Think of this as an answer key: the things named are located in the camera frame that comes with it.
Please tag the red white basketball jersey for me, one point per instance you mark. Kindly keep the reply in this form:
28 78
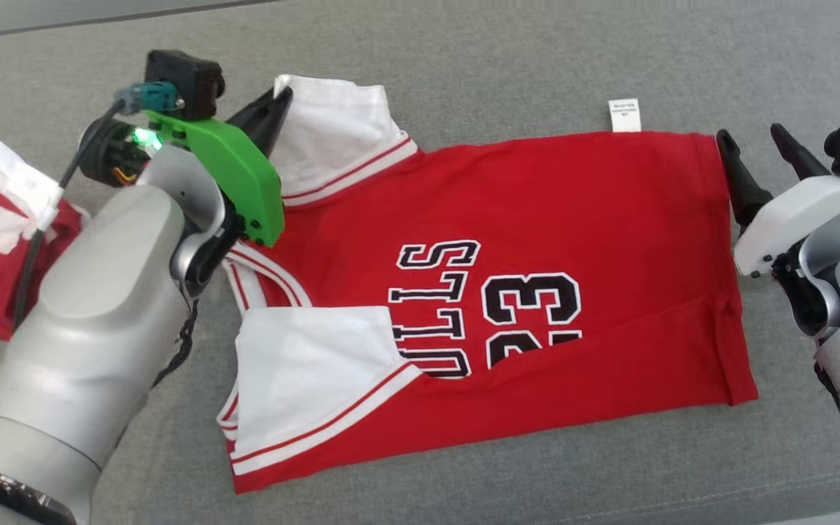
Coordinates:
609 219

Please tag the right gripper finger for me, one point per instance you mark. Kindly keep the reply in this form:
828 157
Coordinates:
799 157
744 186

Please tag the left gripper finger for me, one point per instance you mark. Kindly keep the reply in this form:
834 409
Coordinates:
259 109
267 135

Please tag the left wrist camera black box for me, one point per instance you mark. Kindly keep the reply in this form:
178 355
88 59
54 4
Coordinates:
183 80

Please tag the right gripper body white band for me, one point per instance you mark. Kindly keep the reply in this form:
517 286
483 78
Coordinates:
792 211

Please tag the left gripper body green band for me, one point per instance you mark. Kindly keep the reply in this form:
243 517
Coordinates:
238 168

